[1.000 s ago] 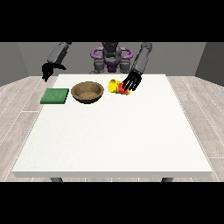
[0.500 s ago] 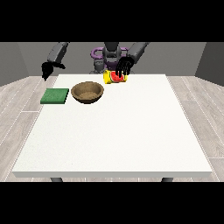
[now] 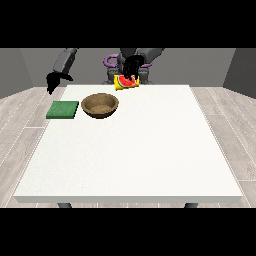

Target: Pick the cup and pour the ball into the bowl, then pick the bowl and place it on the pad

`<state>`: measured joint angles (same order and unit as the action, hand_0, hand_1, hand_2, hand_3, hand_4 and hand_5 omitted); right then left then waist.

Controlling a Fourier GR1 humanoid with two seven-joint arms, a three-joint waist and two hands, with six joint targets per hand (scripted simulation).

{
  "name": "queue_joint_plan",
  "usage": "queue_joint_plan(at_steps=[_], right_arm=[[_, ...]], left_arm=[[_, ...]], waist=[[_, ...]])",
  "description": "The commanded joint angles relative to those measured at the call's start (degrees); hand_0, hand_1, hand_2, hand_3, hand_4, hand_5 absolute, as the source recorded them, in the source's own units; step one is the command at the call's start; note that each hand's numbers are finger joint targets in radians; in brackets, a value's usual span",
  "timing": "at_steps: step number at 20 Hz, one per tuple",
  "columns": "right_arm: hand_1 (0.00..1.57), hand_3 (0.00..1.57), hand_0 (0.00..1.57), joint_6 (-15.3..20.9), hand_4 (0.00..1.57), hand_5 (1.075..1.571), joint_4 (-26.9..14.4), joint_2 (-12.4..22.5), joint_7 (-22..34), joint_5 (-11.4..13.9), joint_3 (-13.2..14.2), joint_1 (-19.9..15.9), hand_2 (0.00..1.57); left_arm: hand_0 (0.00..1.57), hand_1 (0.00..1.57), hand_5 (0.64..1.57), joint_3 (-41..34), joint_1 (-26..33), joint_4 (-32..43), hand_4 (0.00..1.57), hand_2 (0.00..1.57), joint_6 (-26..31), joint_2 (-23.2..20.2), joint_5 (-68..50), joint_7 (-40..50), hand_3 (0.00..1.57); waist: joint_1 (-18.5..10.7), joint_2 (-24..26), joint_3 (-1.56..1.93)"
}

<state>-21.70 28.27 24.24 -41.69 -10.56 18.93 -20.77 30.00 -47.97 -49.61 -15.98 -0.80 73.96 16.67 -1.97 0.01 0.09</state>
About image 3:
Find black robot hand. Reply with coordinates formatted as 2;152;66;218
122;54;146;82
46;70;74;96

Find green square pad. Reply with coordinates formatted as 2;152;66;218
45;100;80;120

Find brown wooden bowl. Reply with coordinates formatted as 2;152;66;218
80;92;120;120

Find grey robot trunk purple rings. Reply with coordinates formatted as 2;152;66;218
102;48;155;86

